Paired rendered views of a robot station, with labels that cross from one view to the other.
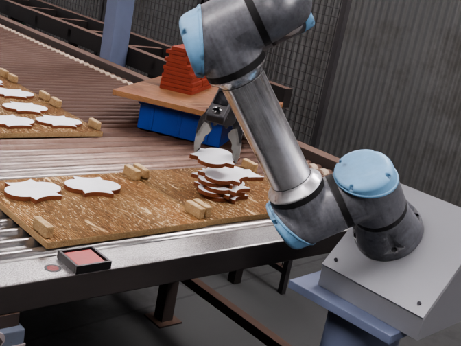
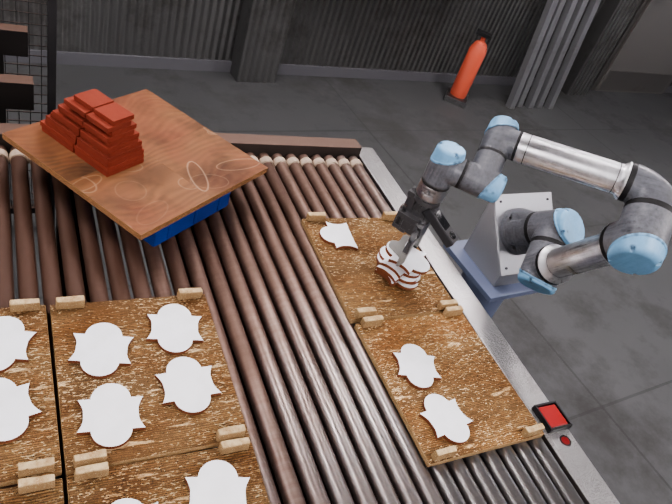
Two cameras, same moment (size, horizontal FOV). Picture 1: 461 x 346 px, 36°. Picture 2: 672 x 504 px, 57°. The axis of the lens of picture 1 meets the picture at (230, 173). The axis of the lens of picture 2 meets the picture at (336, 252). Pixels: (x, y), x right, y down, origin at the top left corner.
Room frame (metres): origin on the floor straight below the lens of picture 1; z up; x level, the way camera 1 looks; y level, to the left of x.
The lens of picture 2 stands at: (1.76, 1.46, 2.07)
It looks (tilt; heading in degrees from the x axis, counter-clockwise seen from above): 38 degrees down; 277
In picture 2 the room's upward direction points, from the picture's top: 21 degrees clockwise
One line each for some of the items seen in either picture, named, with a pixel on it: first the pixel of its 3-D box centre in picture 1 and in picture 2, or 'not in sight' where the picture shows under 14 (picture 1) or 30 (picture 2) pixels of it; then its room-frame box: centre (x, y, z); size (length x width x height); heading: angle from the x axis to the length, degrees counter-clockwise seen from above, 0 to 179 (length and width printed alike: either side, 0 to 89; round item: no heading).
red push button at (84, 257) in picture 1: (84, 260); (551, 416); (1.24, 0.24, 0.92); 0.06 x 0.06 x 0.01; 43
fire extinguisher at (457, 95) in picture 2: not in sight; (470, 67); (1.96, -3.71, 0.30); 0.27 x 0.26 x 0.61; 139
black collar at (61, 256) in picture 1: (84, 259); (552, 416); (1.24, 0.24, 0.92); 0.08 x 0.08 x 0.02; 43
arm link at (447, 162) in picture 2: not in sight; (445, 165); (1.77, 0.04, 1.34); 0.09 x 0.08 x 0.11; 3
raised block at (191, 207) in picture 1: (195, 209); (453, 311); (1.57, 0.07, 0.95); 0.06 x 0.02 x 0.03; 44
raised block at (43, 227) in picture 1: (42, 226); (533, 430); (1.30, 0.35, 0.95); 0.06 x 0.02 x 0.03; 44
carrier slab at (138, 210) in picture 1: (92, 204); (446, 378); (1.53, 0.30, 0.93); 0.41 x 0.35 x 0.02; 134
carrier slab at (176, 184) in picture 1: (226, 191); (377, 264); (1.82, 0.00, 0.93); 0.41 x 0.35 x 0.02; 133
